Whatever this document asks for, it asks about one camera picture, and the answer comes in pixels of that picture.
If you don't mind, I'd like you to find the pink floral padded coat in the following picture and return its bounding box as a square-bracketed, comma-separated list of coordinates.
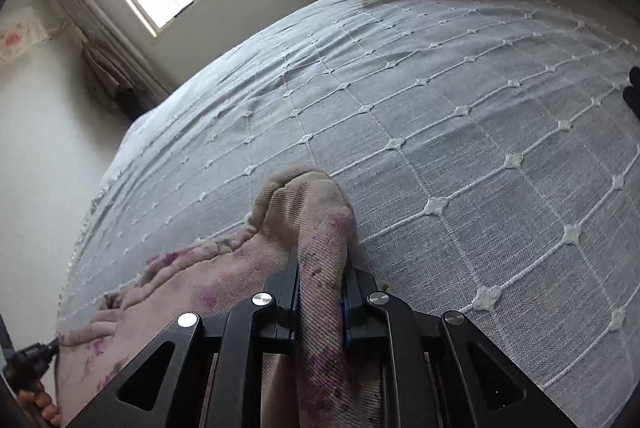
[55, 167, 382, 427]

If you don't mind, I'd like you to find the person's bare hand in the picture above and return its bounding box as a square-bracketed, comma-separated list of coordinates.
[16, 382, 61, 427]

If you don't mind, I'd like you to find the grey checked bedspread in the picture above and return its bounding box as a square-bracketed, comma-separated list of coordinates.
[56, 0, 639, 427]

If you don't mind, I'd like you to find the hanging beige garment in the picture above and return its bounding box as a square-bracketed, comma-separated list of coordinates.
[80, 42, 149, 122]

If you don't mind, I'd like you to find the black puffer jacket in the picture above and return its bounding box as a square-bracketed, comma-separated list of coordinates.
[623, 66, 640, 119]

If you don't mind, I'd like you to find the grey left curtain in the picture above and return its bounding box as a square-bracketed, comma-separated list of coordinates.
[57, 0, 170, 108]

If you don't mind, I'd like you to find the red paper wall poster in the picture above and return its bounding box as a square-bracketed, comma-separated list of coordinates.
[0, 7, 49, 65]

